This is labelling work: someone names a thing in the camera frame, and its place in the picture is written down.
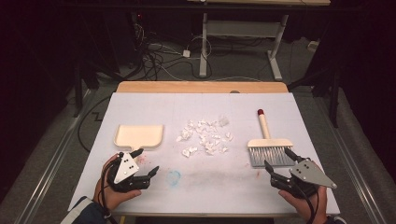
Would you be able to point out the white power adapter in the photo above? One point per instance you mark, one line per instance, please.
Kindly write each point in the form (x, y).
(186, 53)

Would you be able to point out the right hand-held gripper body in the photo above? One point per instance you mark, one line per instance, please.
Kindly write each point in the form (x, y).
(309, 174)

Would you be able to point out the metal floor rail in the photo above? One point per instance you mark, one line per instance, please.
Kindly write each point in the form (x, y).
(355, 174)
(53, 158)

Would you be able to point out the person's left hand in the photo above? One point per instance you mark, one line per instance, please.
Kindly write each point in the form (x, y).
(109, 197)

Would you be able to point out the wooden table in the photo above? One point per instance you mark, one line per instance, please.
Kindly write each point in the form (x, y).
(186, 87)

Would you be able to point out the grey round table grommet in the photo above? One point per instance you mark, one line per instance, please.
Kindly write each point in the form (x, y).
(234, 91)

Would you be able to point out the cream plastic dustpan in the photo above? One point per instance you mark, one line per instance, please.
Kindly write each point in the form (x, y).
(138, 136)

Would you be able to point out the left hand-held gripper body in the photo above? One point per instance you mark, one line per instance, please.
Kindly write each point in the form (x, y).
(126, 166)

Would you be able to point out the white metal table frame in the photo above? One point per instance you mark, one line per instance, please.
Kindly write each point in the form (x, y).
(243, 28)

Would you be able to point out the pile of white paper scraps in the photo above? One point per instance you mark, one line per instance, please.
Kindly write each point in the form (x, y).
(205, 137)

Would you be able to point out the person's right hand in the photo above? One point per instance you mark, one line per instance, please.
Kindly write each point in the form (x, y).
(306, 208)

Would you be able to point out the white power strip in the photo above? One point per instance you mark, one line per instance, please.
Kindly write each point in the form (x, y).
(313, 46)

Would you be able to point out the black stand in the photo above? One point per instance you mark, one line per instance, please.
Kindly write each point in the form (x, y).
(78, 90)
(334, 99)

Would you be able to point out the dark equipment with red light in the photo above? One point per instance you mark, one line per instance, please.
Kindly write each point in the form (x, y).
(138, 18)

